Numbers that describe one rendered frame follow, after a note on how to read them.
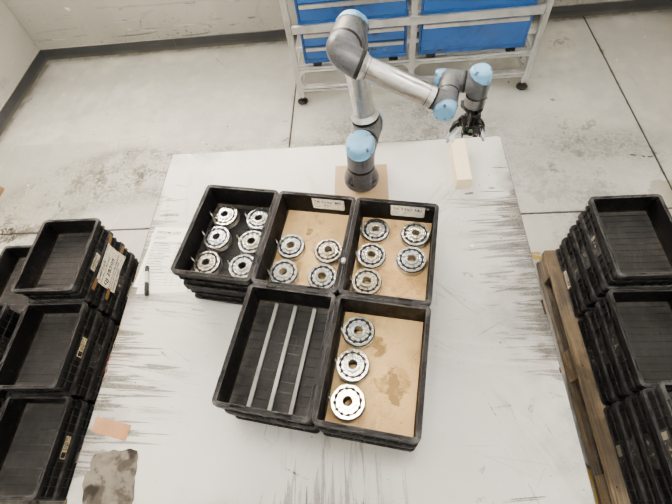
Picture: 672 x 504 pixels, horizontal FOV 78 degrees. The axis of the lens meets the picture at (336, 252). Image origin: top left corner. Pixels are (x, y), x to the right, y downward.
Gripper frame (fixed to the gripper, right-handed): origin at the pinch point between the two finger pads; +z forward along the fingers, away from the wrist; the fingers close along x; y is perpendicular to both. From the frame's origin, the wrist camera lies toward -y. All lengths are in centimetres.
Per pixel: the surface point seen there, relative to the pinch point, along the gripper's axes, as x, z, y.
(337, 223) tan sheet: -52, 3, 37
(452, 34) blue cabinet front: 18, 41, -141
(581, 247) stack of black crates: 57, 46, 26
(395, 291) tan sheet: -32, 3, 67
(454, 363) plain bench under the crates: -13, 16, 88
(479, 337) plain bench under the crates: -3, 16, 79
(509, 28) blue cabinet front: 55, 40, -141
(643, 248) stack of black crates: 77, 37, 32
